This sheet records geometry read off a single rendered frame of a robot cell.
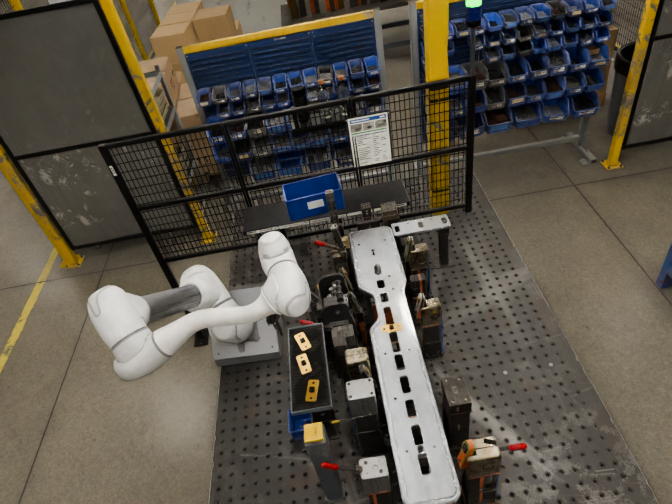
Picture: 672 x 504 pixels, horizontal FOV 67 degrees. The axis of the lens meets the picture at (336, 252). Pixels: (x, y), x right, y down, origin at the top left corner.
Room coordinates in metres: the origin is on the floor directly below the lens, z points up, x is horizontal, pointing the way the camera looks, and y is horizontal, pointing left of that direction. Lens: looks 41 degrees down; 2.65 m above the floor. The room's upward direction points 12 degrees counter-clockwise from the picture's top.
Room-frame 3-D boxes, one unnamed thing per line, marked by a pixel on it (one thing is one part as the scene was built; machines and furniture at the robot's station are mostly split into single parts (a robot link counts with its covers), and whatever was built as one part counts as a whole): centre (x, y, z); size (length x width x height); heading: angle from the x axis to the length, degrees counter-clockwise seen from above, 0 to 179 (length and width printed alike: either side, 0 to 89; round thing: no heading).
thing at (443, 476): (1.32, -0.17, 1.00); 1.38 x 0.22 x 0.02; 178
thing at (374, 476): (0.75, 0.02, 0.88); 0.11 x 0.10 x 0.36; 88
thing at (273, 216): (2.24, 0.01, 1.02); 0.90 x 0.22 x 0.03; 88
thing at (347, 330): (1.31, 0.04, 0.89); 0.13 x 0.11 x 0.38; 88
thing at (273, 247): (1.22, 0.19, 1.61); 0.13 x 0.11 x 0.16; 13
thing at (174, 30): (6.38, 1.05, 0.52); 1.20 x 0.80 x 1.05; 175
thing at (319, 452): (0.86, 0.19, 0.92); 0.08 x 0.08 x 0.44; 88
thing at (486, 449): (0.75, -0.33, 0.88); 0.15 x 0.11 x 0.36; 88
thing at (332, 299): (1.45, 0.04, 0.94); 0.18 x 0.13 x 0.49; 178
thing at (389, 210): (2.08, -0.31, 0.88); 0.08 x 0.08 x 0.36; 88
